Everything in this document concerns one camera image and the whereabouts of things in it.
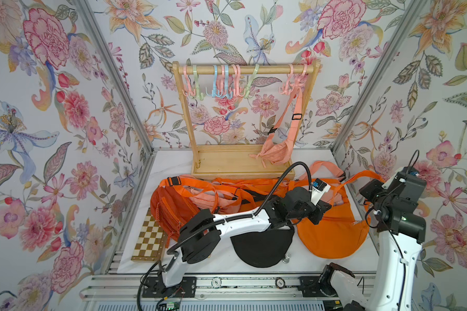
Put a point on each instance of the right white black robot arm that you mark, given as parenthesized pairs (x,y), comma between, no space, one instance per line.
(401,236)

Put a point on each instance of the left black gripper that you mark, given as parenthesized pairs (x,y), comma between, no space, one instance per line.
(316,211)

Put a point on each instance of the far right pink bag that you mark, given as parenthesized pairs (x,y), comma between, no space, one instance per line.
(280,153)

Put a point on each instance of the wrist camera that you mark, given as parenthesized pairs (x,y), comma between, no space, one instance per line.
(318,189)
(401,174)

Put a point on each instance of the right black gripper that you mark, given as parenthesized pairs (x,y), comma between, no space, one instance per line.
(376,186)

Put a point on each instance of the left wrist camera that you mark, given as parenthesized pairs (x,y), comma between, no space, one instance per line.
(318,189)

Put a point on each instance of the wooden clothes rack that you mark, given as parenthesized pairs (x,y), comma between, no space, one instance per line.
(224,132)

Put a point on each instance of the wooden chessboard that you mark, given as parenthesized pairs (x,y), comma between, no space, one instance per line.
(151,241)

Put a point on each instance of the pink sling bag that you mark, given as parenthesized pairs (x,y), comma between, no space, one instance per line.
(326,169)
(217,201)

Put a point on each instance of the pink hook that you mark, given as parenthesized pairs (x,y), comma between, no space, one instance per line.
(188,91)
(237,78)
(220,83)
(287,87)
(300,79)

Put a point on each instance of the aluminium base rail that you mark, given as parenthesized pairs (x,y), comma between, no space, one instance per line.
(208,287)

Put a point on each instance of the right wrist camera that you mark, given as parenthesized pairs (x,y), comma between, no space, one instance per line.
(401,174)

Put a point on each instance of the orange sling bag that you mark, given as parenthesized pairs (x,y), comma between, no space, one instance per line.
(338,234)
(254,192)
(171,206)
(334,198)

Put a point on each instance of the green hook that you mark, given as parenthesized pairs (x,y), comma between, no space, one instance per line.
(197,88)
(250,81)

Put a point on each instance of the blue hook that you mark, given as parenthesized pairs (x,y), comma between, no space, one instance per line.
(226,93)
(214,93)

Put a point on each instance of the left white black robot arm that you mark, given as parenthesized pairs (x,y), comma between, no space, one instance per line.
(261,232)

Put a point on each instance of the silver chess piece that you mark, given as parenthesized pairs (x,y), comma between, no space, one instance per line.
(286,258)

